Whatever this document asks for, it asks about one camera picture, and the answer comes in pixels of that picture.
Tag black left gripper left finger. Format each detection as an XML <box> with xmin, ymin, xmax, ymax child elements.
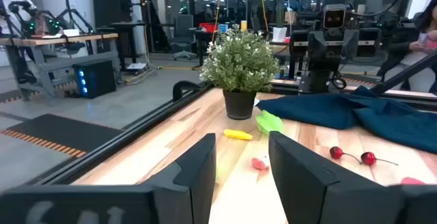
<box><xmin>145</xmin><ymin>133</ymin><xmax>216</xmax><ymax>224</ymax></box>

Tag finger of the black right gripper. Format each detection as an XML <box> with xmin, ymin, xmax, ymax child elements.
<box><xmin>308</xmin><ymin>31</ymin><xmax>328</xmax><ymax>63</ymax></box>
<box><xmin>342</xmin><ymin>29</ymin><xmax>360</xmax><ymax>61</ymax></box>

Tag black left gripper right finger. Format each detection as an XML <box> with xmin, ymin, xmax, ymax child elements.
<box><xmin>268</xmin><ymin>130</ymin><xmax>407</xmax><ymax>224</ymax></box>

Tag red toy cherry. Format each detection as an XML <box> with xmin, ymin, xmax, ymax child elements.
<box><xmin>329</xmin><ymin>145</ymin><xmax>363</xmax><ymax>165</ymax></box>
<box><xmin>360</xmin><ymin>151</ymin><xmax>399</xmax><ymax>167</ymax></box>

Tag pink and white toy produce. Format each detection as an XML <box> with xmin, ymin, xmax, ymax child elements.
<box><xmin>251</xmin><ymin>154</ymin><xmax>270</xmax><ymax>172</ymax></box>

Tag yellow toy banana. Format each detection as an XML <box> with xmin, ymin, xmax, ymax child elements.
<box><xmin>223</xmin><ymin>128</ymin><xmax>253</xmax><ymax>141</ymax></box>

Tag light green toy lettuce leaf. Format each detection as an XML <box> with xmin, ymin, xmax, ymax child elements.
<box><xmin>255</xmin><ymin>109</ymin><xmax>285</xmax><ymax>137</ymax></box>

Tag pink red toy produce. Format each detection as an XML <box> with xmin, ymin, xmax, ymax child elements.
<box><xmin>399</xmin><ymin>176</ymin><xmax>427</xmax><ymax>186</ymax></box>

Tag cactus in white pot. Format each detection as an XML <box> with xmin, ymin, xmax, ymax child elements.
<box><xmin>272</xmin><ymin>0</ymin><xmax>288</xmax><ymax>43</ymax></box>

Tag artificial green plant black pot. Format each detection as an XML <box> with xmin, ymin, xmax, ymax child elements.
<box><xmin>199</xmin><ymin>24</ymin><xmax>281</xmax><ymax>121</ymax></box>

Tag navy blue cloth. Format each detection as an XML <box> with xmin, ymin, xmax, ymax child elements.
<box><xmin>255</xmin><ymin>86</ymin><xmax>437</xmax><ymax>155</ymax></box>

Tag red bin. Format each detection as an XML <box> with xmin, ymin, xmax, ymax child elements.
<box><xmin>199</xmin><ymin>22</ymin><xmax>219</xmax><ymax>33</ymax></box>

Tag grey office chair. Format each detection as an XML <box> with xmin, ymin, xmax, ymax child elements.
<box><xmin>169</xmin><ymin>14</ymin><xmax>198</xmax><ymax>61</ymax></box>

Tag white flat floor box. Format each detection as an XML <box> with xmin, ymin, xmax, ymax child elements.
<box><xmin>126</xmin><ymin>62</ymin><xmax>148</xmax><ymax>75</ymax></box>

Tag black computer tower blue lights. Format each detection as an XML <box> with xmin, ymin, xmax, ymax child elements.
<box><xmin>72</xmin><ymin>59</ymin><xmax>117</xmax><ymax>100</ymax></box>

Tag black mat with orange stripes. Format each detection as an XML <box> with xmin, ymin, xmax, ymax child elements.
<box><xmin>0</xmin><ymin>113</ymin><xmax>124</xmax><ymax>159</ymax></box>

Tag black desk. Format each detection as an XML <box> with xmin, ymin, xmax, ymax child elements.
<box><xmin>96</xmin><ymin>20</ymin><xmax>147</xmax><ymax>72</ymax></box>

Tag black upright panel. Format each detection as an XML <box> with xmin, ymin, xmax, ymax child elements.
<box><xmin>91</xmin><ymin>0</ymin><xmax>133</xmax><ymax>30</ymax></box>

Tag wooden workbench grey legs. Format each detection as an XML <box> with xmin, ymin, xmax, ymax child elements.
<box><xmin>0</xmin><ymin>32</ymin><xmax>119</xmax><ymax>100</ymax></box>

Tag black robot arms green lights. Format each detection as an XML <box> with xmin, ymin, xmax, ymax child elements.
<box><xmin>8</xmin><ymin>0</ymin><xmax>68</xmax><ymax>38</ymax></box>

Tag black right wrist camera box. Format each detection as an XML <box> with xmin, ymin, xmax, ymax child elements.
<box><xmin>322</xmin><ymin>4</ymin><xmax>349</xmax><ymax>30</ymax></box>

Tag black aluminium table frame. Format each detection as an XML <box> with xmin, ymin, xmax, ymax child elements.
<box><xmin>25</xmin><ymin>51</ymin><xmax>437</xmax><ymax>187</ymax></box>

